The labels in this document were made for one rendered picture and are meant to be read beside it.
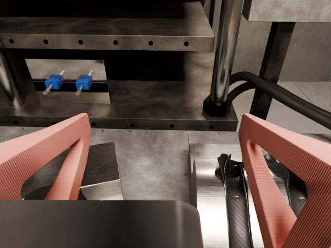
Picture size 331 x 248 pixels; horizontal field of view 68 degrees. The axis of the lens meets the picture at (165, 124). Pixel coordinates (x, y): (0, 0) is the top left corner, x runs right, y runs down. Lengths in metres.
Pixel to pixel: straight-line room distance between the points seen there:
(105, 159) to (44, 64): 0.52
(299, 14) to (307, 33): 2.07
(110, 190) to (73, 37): 0.55
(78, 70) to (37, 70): 0.15
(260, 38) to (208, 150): 2.30
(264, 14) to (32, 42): 0.76
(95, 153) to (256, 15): 0.66
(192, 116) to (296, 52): 2.30
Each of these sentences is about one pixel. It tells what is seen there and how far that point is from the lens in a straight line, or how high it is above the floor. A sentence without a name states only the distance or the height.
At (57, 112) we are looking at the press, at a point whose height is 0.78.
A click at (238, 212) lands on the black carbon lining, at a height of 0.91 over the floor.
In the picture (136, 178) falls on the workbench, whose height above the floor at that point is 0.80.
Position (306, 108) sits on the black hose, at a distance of 0.79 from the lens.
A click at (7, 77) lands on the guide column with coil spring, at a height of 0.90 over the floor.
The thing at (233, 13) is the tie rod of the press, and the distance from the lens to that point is 0.75.
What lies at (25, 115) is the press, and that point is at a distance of 0.99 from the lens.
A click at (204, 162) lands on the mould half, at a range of 0.49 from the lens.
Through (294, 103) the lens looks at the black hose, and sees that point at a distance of 0.79.
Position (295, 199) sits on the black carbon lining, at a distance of 0.50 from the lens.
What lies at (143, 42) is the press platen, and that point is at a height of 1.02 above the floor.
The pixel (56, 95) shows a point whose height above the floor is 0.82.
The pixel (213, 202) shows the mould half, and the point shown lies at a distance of 0.45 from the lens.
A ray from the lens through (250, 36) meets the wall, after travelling 2.80.
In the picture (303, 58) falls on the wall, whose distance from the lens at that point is 3.12.
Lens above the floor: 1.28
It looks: 37 degrees down
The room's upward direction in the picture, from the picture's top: straight up
